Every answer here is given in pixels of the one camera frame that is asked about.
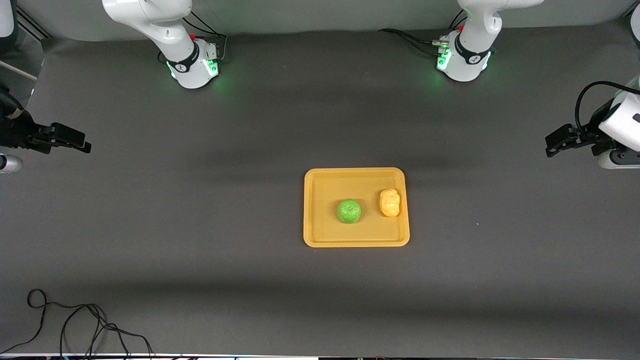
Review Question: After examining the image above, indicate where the yellow potato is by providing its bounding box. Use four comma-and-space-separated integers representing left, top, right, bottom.
378, 188, 401, 218

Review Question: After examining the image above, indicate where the yellow plastic tray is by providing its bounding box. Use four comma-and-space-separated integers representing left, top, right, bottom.
303, 167, 411, 248

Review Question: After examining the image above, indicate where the thin white rod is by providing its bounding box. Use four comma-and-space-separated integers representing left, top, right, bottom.
0, 60, 40, 82

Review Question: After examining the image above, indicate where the dark grey table mat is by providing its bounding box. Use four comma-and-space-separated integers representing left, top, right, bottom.
0, 20, 640, 359

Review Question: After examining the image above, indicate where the green apple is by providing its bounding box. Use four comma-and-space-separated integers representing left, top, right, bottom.
337, 198, 362, 224

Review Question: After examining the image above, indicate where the black left arm base cable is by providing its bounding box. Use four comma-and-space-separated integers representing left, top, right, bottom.
377, 10, 468, 57

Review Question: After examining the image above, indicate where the black right arm base cable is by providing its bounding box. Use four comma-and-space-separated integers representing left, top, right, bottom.
182, 10, 229, 64

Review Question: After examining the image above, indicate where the thin black loose cable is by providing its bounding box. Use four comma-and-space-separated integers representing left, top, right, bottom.
0, 289, 154, 359

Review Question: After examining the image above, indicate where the black arm base cable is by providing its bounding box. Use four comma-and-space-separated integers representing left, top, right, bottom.
377, 10, 468, 57
182, 10, 229, 64

